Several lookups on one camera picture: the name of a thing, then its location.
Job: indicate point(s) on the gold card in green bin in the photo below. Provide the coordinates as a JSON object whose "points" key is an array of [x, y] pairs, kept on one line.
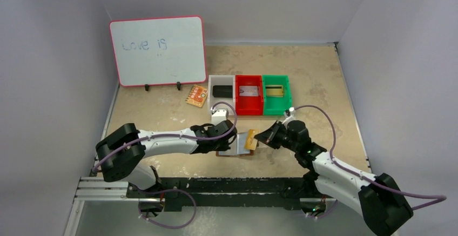
{"points": [[274, 91]]}

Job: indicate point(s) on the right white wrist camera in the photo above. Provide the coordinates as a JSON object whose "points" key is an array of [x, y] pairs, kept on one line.
{"points": [[289, 113]]}

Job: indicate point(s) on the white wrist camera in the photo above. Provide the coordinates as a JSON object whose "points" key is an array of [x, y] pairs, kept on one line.
{"points": [[289, 113], [219, 116]]}

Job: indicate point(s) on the pink framed whiteboard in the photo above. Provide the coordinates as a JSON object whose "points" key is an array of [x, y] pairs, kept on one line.
{"points": [[159, 51]]}

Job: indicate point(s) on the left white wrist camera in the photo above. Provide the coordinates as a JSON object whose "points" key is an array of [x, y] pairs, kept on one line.
{"points": [[219, 116]]}

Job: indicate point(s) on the gold credit card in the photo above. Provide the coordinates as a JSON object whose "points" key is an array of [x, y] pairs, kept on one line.
{"points": [[251, 143]]}

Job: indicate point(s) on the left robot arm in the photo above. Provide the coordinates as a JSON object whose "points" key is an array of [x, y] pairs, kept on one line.
{"points": [[120, 154]]}

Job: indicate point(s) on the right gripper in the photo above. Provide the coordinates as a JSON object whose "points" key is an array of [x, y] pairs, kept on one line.
{"points": [[273, 136]]}

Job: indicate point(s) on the green plastic bin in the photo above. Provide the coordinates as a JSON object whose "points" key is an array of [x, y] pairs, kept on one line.
{"points": [[275, 106]]}

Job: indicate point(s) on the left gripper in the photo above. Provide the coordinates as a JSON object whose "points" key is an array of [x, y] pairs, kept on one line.
{"points": [[223, 147]]}

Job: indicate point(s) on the aluminium frame rail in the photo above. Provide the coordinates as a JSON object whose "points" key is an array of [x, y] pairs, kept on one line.
{"points": [[91, 189]]}

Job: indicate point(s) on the white plastic bin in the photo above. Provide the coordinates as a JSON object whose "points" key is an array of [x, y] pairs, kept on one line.
{"points": [[220, 80]]}

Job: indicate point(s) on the red plastic bin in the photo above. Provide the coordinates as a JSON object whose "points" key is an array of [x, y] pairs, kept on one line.
{"points": [[249, 106]]}

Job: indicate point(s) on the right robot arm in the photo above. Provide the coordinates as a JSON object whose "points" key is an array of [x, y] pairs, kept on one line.
{"points": [[371, 196]]}

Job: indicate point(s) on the black card in white bin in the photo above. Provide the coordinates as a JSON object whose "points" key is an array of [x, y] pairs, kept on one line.
{"points": [[222, 91]]}

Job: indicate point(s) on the orange patterned card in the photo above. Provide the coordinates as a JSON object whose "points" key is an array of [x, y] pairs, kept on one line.
{"points": [[197, 96]]}

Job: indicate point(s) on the silver card in red bin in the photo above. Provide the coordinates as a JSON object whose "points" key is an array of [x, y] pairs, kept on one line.
{"points": [[248, 91]]}

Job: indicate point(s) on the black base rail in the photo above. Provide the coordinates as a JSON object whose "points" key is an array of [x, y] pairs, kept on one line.
{"points": [[172, 194]]}

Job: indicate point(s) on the brown leather card holder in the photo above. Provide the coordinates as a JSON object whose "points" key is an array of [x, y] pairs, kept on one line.
{"points": [[237, 148]]}

